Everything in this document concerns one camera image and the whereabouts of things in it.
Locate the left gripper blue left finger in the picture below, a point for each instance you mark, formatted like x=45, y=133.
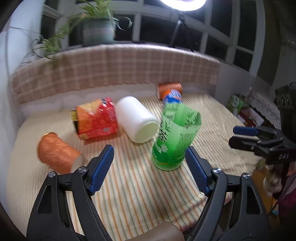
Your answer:
x=50, y=217

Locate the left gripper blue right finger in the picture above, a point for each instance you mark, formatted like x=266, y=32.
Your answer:
x=234, y=209

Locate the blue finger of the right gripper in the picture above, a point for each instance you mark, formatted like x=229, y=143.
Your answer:
x=247, y=144
x=247, y=130

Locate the pink sleeve forearm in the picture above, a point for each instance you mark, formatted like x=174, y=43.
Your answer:
x=286, y=203

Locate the orange patterned paper cup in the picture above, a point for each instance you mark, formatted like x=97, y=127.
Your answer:
x=58, y=155

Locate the blue orange label cup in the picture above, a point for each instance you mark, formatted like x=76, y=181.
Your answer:
x=172, y=96

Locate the orange paper cup far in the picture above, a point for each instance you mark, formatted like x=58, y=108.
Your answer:
x=162, y=89

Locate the white plastic cup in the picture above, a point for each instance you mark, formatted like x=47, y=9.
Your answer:
x=138, y=122

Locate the red orange label cup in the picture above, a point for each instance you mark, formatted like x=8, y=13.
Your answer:
x=95, y=119

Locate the white knit gloved hand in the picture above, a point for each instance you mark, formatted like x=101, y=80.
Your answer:
x=272, y=181

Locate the green tissue box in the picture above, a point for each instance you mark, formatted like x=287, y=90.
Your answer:
x=235, y=103

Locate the white lace tablecloth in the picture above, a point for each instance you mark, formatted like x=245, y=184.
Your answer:
x=265, y=107

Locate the brown chair back top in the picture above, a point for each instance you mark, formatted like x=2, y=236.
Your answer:
x=164, y=231

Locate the beige plaid blanket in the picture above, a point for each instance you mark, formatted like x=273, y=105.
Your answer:
x=106, y=65

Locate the green plant pot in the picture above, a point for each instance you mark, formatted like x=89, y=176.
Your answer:
x=98, y=31

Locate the spider plant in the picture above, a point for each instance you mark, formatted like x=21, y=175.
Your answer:
x=40, y=29

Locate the ring light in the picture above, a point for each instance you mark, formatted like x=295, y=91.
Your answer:
x=184, y=5

